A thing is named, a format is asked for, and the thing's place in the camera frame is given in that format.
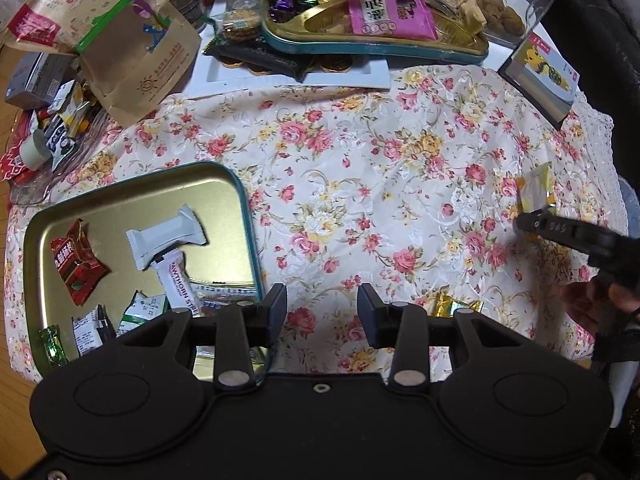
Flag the dark green candy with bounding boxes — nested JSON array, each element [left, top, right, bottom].
[[39, 324, 70, 367]]

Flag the long black snack packet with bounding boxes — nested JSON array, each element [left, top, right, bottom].
[[201, 40, 313, 83]]

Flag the kraft pouch red label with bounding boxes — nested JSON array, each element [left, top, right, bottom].
[[0, 0, 151, 56]]

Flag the green and white snack packet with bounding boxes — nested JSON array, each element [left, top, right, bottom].
[[116, 290, 170, 338]]

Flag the box with yellow picture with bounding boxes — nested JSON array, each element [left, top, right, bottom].
[[497, 30, 581, 128]]

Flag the floral tablecloth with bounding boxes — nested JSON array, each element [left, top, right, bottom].
[[5, 65, 631, 386]]

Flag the grey cardboard box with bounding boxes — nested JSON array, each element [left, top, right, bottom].
[[5, 52, 78, 108]]

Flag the white rectangular tray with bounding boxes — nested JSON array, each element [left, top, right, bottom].
[[206, 0, 392, 92]]

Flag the purple wrapped candy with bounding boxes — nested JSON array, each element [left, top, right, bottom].
[[269, 0, 301, 23]]

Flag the small white cup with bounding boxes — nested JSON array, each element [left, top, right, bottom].
[[19, 129, 55, 171]]

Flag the beige snack packet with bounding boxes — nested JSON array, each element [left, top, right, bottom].
[[435, 0, 487, 37]]

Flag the teal tin gold insert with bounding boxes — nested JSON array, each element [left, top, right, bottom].
[[257, 0, 491, 66]]

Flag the yellow and white snack packet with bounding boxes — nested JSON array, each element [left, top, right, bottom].
[[516, 161, 557, 215]]

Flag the gold tin tray teal rim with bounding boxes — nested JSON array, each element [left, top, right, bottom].
[[22, 161, 281, 386]]

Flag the white purple strip packet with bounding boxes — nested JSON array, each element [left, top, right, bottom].
[[152, 254, 203, 313]]

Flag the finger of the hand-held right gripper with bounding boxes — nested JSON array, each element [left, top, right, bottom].
[[514, 210, 609, 257]]

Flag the brown paper bag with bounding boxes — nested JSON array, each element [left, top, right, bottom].
[[75, 0, 203, 128]]

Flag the gold yellow candy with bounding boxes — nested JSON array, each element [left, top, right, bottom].
[[430, 291, 485, 320]]

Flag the person's right hand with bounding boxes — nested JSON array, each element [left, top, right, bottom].
[[560, 279, 604, 333]]

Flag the red zigzag edged packet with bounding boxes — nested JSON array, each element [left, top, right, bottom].
[[0, 150, 31, 183]]

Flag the clear glass plate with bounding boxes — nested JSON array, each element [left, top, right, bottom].
[[0, 95, 121, 206]]

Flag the glass jar with cookies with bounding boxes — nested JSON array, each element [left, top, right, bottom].
[[475, 0, 561, 51]]

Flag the pink snack packet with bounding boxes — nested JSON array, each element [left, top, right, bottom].
[[345, 0, 440, 43]]

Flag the dark furniture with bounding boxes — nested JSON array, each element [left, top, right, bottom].
[[542, 0, 640, 186]]

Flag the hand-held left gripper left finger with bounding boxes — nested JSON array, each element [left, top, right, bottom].
[[122, 282, 289, 393]]

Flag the plain white snack packet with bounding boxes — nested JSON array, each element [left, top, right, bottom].
[[125, 205, 208, 272]]

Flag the red snack packet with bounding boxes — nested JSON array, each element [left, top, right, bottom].
[[50, 218, 111, 307]]

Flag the white and black snack packet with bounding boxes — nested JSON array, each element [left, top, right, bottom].
[[71, 305, 117, 360]]

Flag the clear wrapped cookie packet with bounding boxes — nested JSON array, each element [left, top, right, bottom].
[[212, 7, 263, 43]]

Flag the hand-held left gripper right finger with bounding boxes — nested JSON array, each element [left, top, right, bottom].
[[356, 282, 523, 395]]

